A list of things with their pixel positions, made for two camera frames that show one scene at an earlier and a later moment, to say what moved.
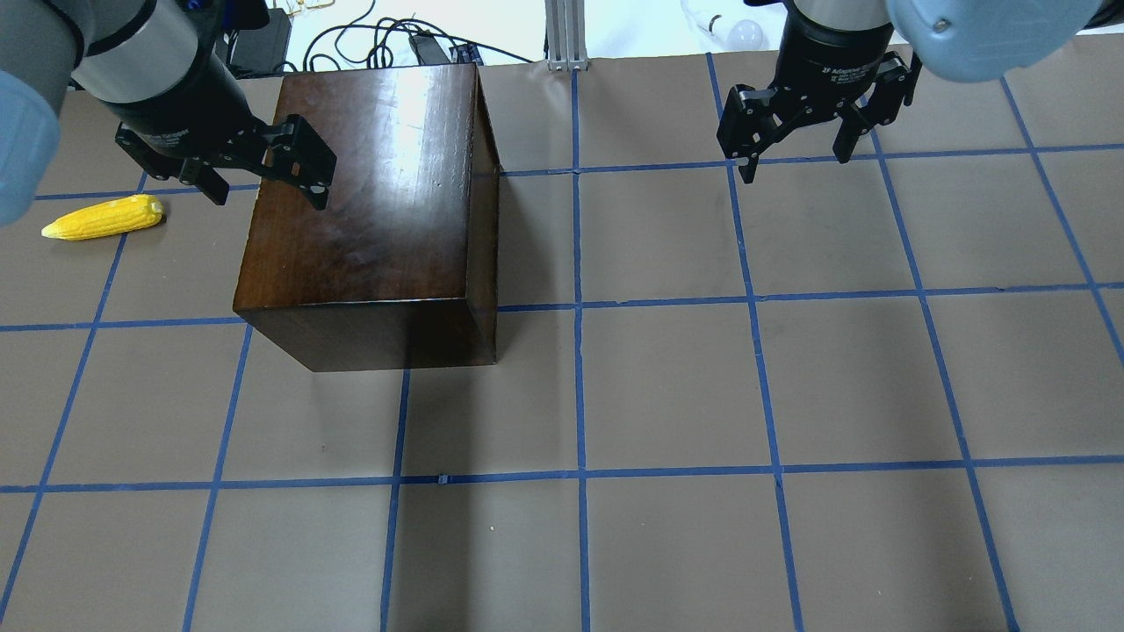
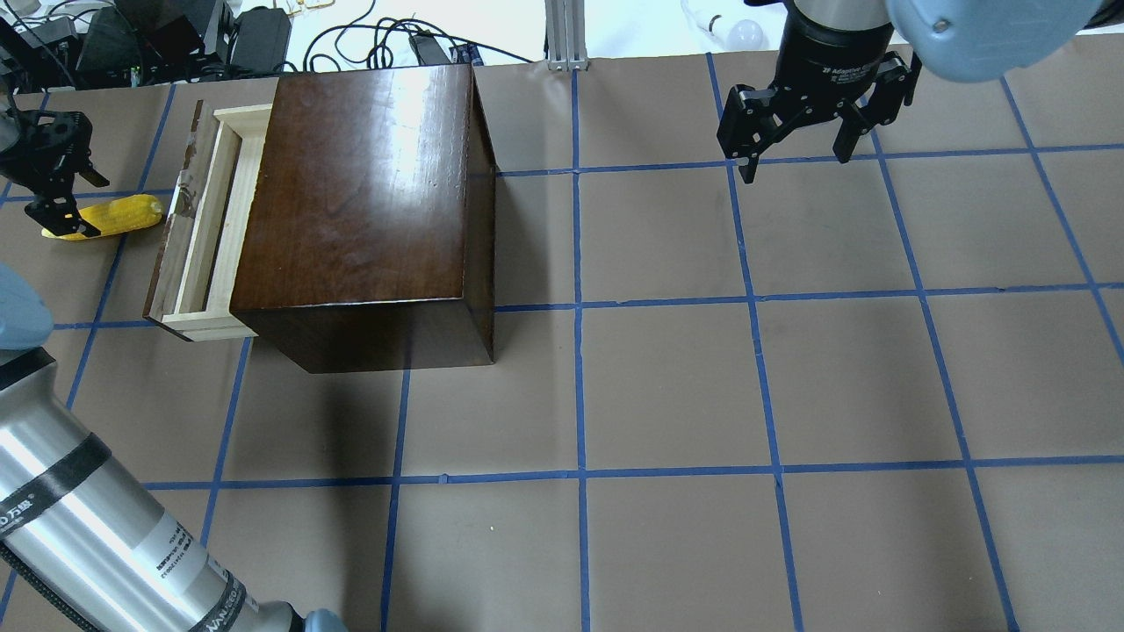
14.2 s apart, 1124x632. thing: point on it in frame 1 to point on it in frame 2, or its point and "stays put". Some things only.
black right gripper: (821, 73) stays put
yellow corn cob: (121, 216) stays put
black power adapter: (427, 49) stays put
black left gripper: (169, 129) to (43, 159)
